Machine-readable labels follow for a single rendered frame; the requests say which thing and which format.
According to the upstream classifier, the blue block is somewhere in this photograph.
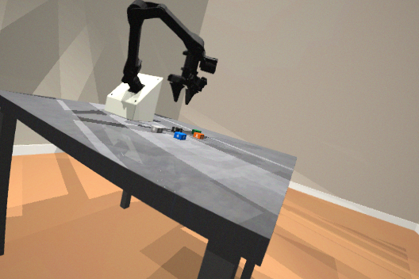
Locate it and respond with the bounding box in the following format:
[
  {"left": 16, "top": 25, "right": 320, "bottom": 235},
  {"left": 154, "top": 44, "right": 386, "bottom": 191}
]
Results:
[{"left": 174, "top": 132, "right": 186, "bottom": 140}]

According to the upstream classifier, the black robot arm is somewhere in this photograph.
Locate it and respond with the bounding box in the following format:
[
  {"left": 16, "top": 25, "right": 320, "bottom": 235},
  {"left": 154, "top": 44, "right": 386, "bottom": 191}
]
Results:
[{"left": 121, "top": 0, "right": 217, "bottom": 94}]

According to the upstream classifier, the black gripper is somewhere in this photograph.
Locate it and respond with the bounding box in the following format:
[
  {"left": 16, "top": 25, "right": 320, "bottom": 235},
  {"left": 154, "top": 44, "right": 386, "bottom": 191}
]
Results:
[{"left": 168, "top": 65, "right": 202, "bottom": 105}]

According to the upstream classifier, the orange block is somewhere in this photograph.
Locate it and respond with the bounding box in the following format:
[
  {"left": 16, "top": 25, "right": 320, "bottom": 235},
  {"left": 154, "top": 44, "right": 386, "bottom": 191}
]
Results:
[{"left": 193, "top": 132, "right": 204, "bottom": 139}]

